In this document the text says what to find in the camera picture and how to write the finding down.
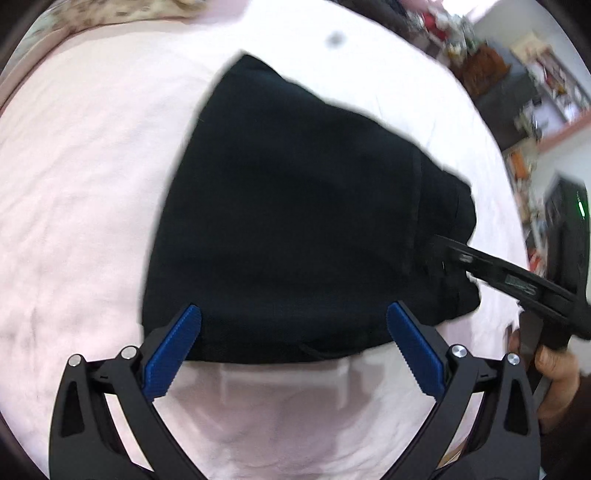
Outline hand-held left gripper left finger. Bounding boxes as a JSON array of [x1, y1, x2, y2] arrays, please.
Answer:
[[48, 302, 204, 480]]

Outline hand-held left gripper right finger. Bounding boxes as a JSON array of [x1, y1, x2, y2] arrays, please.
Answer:
[[386, 301, 542, 480]]

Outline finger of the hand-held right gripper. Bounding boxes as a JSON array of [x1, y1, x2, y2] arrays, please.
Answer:
[[426, 233, 548, 306]]

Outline black pants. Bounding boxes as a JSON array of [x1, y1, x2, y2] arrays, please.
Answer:
[[140, 54, 482, 365]]

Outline person's right forearm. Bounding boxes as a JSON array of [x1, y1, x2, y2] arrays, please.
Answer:
[[538, 413, 591, 480]]

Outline person's right hand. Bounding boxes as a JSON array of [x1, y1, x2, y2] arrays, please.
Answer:
[[507, 323, 585, 435]]

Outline pink bed sheet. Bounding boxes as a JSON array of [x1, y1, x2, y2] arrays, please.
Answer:
[[0, 0, 532, 480]]

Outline grey cabinet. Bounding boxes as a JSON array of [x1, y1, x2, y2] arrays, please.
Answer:
[[475, 69, 541, 139]]

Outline white bookshelf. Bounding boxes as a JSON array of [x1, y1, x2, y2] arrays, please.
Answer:
[[510, 30, 591, 144]]

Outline wooden chair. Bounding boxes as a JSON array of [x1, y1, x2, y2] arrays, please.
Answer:
[[459, 44, 512, 95]]

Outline bear print quilt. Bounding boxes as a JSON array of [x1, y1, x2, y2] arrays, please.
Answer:
[[34, 0, 211, 35]]

